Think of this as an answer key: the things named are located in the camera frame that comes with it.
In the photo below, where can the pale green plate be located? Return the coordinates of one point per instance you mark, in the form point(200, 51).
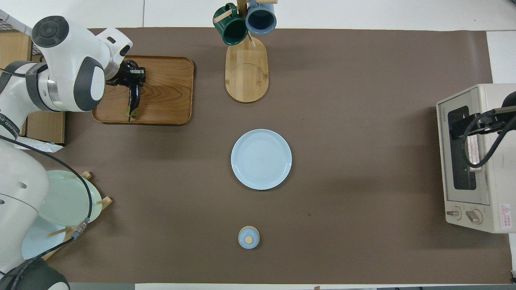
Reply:
point(64, 201)

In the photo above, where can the wooden plate rack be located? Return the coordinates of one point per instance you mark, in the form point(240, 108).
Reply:
point(102, 201)

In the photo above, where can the small blue lidded jar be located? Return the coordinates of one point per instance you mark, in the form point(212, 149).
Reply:
point(248, 237)

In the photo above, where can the light blue serving plate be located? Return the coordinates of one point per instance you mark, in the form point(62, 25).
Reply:
point(261, 159)

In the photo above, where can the dark purple eggplant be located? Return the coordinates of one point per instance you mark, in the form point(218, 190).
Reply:
point(135, 96)

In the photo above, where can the dark green mug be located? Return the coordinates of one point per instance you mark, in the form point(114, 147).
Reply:
point(231, 28)

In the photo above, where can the wooden mug tree stand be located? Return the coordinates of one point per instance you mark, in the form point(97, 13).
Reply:
point(246, 76)

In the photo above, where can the brown wooden tray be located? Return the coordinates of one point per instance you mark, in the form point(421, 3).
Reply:
point(165, 92)

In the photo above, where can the silver oven knob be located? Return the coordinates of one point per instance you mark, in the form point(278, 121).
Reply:
point(474, 216)
point(453, 213)

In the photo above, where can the beige toaster oven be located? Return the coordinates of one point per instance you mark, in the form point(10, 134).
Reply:
point(498, 161)

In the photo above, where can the brown table mat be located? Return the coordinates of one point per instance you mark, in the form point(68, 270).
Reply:
point(342, 161)

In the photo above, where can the red warning sticker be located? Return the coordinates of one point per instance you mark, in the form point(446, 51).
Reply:
point(505, 215)

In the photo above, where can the light blue racked plate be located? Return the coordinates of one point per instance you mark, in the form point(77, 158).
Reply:
point(44, 241)

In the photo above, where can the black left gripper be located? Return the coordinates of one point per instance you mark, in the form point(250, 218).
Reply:
point(121, 76)

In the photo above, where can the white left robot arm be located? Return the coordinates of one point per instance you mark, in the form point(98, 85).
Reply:
point(68, 68)

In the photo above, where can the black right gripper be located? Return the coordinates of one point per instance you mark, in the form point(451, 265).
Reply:
point(511, 102)

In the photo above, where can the blue mug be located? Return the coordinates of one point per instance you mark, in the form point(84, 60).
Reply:
point(261, 19)

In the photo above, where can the glass oven door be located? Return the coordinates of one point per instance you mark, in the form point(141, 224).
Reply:
point(457, 161)

